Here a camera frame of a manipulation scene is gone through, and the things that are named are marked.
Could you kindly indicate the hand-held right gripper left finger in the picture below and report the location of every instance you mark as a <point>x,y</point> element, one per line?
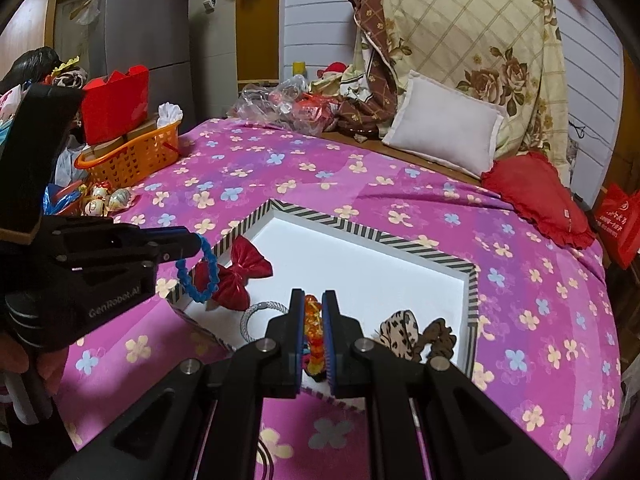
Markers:
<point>299,325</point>

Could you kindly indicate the black rounded object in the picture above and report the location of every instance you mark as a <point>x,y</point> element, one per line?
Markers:
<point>35,62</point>

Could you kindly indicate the red paper bag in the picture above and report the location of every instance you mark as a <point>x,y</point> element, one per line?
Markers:
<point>115,105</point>

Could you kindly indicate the white pillow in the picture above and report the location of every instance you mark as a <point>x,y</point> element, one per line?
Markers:
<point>440,125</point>

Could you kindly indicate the white crumpled cloth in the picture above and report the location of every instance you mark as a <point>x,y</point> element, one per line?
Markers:
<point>170,114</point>

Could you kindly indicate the cream rose-print quilt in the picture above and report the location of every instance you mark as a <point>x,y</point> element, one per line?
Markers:
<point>475,20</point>

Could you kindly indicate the grey refrigerator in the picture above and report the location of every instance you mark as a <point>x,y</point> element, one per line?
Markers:
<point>145,25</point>

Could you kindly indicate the orange plastic basket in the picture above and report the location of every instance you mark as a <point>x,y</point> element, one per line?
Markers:
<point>135,157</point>

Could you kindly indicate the striped white box lid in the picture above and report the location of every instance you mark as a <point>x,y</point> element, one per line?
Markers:
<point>350,270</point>

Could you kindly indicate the clear plastic bags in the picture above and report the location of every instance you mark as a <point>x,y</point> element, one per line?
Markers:
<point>270,100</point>

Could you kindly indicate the red santa toy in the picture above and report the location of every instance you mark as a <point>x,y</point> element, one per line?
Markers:
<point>334,71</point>

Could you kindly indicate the brown patterned quilt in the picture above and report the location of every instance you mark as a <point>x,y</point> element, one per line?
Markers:
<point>372,25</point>

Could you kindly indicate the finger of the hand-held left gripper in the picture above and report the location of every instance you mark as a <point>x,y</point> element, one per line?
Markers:
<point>182,249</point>
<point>165,234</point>

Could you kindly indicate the red bow hair clip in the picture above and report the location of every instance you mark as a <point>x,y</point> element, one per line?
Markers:
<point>250,260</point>

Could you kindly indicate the silver bangle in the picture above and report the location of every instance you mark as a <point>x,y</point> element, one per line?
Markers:
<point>265,305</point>

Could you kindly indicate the pink floral bedsheet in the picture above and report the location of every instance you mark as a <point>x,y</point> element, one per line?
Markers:
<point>350,180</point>

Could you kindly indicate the red shopping bag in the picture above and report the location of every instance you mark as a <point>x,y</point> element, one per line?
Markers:
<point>620,220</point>

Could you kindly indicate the blue plastic bag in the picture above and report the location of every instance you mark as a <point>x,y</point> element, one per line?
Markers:
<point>62,200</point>

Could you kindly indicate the person's left hand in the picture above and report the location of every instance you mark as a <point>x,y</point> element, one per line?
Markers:
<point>45,365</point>

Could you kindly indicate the red ruffled cushion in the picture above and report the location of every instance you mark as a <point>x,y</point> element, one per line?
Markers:
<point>535,195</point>

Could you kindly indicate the brown cardboard box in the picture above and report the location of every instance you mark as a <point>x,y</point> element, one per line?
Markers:
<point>141,132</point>

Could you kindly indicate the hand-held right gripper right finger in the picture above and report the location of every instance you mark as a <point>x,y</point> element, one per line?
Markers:
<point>327,330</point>

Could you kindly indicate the yellow cup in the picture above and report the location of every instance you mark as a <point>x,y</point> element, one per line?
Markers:
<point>299,69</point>

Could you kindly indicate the brown scrunchie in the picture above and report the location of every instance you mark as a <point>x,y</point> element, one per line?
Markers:
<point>440,335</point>

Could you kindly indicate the leopard print scrunchie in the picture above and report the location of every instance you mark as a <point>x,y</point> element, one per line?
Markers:
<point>397,330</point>

